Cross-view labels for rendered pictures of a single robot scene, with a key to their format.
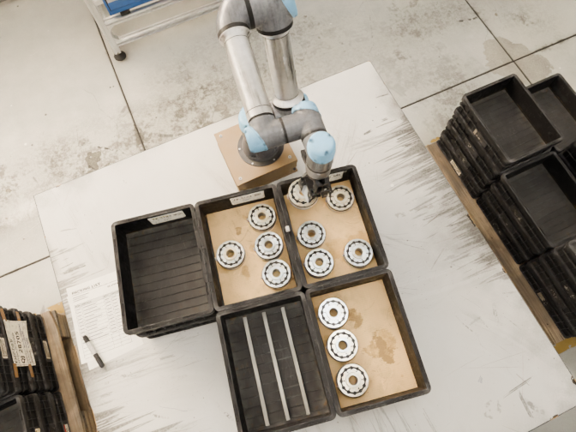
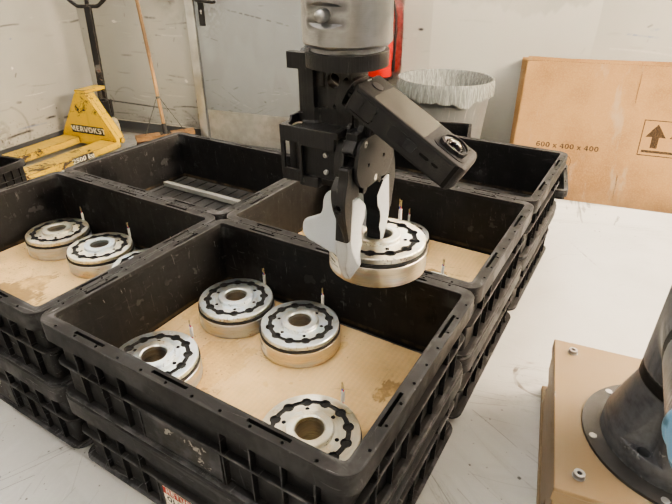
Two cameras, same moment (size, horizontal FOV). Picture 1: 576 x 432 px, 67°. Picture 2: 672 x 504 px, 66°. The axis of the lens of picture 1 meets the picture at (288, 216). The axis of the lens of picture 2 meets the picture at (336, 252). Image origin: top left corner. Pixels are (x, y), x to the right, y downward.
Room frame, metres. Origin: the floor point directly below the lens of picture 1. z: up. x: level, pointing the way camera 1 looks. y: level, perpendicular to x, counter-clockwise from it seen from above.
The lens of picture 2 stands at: (0.85, -0.46, 1.26)
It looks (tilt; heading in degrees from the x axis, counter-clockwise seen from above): 29 degrees down; 131
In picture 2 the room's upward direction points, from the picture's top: straight up
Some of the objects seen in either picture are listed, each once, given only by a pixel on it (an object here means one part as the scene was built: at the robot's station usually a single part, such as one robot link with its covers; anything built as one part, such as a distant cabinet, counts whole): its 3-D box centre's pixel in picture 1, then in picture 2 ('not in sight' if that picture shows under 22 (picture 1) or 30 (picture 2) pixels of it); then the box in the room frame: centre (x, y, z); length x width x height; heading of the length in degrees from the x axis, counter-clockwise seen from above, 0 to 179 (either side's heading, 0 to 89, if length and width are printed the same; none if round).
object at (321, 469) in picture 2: (330, 224); (264, 312); (0.47, -0.15, 0.92); 0.40 x 0.30 x 0.02; 10
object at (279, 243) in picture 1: (268, 245); not in sight; (0.43, 0.08, 0.86); 0.10 x 0.10 x 0.01
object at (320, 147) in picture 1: (320, 151); not in sight; (0.56, -0.10, 1.30); 0.09 x 0.08 x 0.11; 12
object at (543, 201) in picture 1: (534, 210); not in sight; (0.66, -1.22, 0.31); 0.40 x 0.30 x 0.34; 20
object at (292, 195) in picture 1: (303, 192); (378, 238); (0.57, -0.06, 1.01); 0.10 x 0.10 x 0.01
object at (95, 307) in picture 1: (101, 317); not in sight; (0.25, 0.74, 0.70); 0.33 x 0.23 x 0.01; 20
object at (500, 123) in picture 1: (492, 141); not in sight; (1.03, -1.08, 0.37); 0.40 x 0.30 x 0.45; 20
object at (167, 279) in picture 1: (165, 269); (447, 186); (0.37, 0.45, 0.87); 0.40 x 0.30 x 0.11; 10
